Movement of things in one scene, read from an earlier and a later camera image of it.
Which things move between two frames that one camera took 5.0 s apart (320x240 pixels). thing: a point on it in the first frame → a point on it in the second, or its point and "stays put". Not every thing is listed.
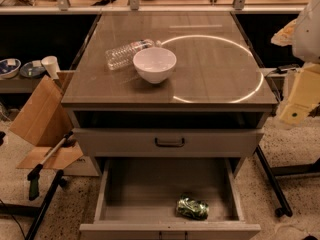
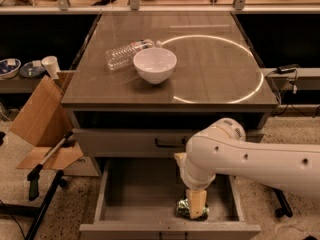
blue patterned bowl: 9,68 stays put
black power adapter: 283,69 stays put
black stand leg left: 37,212 stays put
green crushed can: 192,208 stays put
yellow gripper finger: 305,94 → 197,202
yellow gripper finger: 284,37 → 181,159
